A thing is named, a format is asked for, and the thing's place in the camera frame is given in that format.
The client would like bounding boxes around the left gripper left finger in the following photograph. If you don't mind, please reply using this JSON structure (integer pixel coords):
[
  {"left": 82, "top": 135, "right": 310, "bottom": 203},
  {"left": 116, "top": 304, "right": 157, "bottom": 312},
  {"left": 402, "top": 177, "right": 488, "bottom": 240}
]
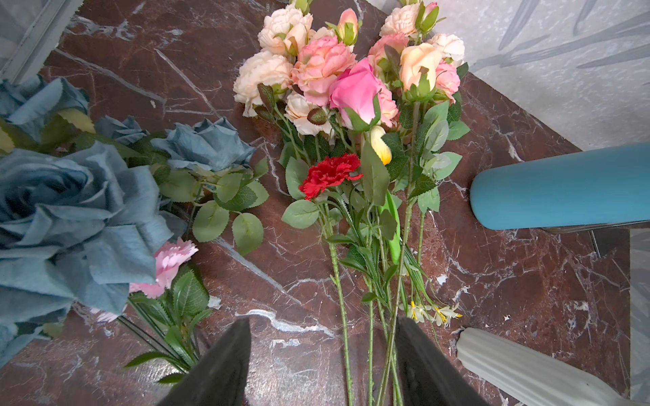
[{"left": 159, "top": 318, "right": 252, "bottom": 405}]

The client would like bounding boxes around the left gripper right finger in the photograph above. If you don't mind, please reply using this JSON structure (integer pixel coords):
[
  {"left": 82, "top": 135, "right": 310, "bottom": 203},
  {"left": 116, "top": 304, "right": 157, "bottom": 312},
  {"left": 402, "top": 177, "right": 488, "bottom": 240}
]
[{"left": 395, "top": 317, "right": 487, "bottom": 406}]

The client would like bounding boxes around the red carnation stem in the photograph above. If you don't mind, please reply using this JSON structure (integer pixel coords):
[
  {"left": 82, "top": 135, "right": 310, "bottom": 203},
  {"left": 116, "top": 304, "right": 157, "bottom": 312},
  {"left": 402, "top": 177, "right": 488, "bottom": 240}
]
[{"left": 299, "top": 154, "right": 361, "bottom": 405}]

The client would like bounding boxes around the pink peach rose stem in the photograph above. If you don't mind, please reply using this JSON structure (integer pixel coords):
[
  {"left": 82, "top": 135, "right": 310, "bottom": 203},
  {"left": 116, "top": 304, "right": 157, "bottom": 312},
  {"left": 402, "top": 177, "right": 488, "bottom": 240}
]
[{"left": 234, "top": 1, "right": 361, "bottom": 163}]

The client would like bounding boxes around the white ribbed vase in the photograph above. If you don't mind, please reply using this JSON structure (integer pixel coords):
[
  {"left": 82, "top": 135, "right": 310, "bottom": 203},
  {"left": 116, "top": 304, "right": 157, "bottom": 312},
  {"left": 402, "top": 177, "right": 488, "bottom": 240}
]
[{"left": 457, "top": 328, "right": 636, "bottom": 405}]

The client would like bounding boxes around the teal ceramic vase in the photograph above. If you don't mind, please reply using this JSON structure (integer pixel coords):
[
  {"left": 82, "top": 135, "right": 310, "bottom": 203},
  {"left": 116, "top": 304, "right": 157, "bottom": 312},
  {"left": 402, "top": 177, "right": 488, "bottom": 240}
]
[{"left": 470, "top": 143, "right": 649, "bottom": 230}]

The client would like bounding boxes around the small pink flower sprig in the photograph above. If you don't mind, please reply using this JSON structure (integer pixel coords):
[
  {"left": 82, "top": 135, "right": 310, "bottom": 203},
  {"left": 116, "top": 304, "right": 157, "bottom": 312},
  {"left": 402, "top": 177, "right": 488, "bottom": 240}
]
[{"left": 91, "top": 239, "right": 213, "bottom": 385}]

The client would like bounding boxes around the blue hydrangea flower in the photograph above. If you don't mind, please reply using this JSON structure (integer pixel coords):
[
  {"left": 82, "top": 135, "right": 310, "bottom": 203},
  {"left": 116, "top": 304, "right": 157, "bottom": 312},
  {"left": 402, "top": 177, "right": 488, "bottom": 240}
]
[{"left": 1, "top": 76, "right": 268, "bottom": 363}]

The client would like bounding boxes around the pink rose bunch with leaves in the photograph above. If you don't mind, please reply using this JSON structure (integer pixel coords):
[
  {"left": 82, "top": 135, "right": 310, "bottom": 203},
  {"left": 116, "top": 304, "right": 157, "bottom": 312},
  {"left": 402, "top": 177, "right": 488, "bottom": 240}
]
[{"left": 366, "top": 0, "right": 471, "bottom": 406}]

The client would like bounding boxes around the yellow tulip stem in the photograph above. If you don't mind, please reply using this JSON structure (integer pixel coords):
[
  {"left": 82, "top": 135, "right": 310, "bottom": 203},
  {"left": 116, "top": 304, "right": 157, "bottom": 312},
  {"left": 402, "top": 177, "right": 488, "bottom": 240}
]
[{"left": 369, "top": 125, "right": 401, "bottom": 265}]

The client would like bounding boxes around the magenta rose bud stem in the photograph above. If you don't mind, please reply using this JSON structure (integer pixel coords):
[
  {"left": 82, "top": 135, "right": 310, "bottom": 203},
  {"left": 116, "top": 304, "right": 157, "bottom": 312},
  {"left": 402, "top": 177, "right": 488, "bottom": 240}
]
[{"left": 330, "top": 59, "right": 399, "bottom": 130}]

